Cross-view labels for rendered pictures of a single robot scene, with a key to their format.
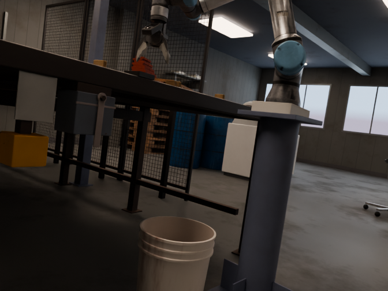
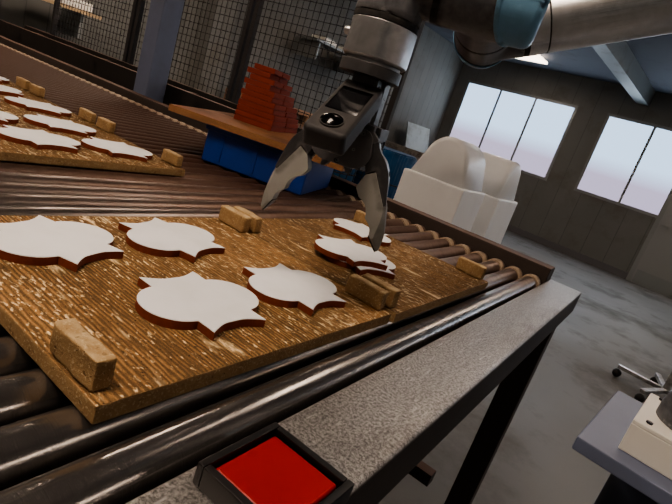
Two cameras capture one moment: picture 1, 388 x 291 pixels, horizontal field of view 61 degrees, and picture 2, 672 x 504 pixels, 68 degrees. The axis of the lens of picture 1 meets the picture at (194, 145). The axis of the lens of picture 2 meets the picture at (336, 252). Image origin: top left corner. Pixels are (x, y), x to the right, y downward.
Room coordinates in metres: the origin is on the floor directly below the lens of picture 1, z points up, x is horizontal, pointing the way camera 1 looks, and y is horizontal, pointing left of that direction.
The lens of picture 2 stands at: (0.88, 0.26, 1.16)
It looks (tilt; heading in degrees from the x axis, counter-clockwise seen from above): 15 degrees down; 355
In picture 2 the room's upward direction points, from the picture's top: 18 degrees clockwise
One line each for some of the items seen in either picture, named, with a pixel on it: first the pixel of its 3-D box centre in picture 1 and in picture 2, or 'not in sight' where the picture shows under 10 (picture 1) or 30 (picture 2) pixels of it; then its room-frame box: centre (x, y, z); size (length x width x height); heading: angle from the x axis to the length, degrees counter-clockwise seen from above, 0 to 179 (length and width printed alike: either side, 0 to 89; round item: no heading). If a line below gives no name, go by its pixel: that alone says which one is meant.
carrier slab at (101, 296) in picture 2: not in sight; (184, 276); (1.43, 0.37, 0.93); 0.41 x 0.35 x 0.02; 143
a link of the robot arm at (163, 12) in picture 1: (159, 14); (375, 47); (1.48, 0.23, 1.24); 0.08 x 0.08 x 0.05
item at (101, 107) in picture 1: (86, 115); not in sight; (0.99, 0.33, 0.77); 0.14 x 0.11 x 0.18; 144
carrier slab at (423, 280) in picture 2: not in sight; (366, 256); (1.77, 0.12, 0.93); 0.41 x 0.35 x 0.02; 144
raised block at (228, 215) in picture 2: not in sight; (234, 218); (1.67, 0.36, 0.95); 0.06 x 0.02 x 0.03; 53
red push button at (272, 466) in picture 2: not in sight; (275, 484); (1.15, 0.22, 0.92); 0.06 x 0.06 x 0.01; 54
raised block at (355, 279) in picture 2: (171, 83); (366, 291); (1.51, 0.14, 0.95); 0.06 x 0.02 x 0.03; 53
